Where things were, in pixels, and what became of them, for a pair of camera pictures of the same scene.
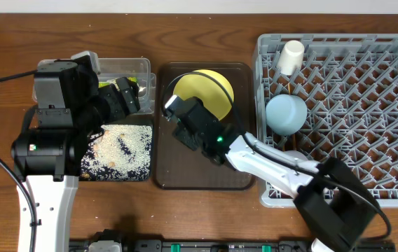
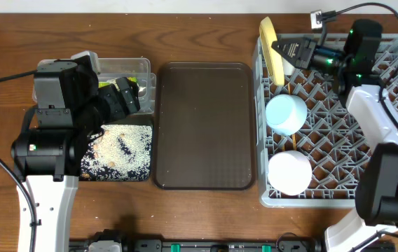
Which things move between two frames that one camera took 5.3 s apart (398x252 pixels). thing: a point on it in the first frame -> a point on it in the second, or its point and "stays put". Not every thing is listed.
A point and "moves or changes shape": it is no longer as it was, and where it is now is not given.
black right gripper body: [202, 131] -> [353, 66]
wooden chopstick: [293, 142] stays put
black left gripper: [111, 96] stays put
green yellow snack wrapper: [113, 82] stays put
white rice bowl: [276, 202] moves or changes shape
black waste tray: [118, 152] stays put
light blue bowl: [286, 114] stays put
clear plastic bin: [111, 70] stays put
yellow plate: [214, 96] -> [273, 59]
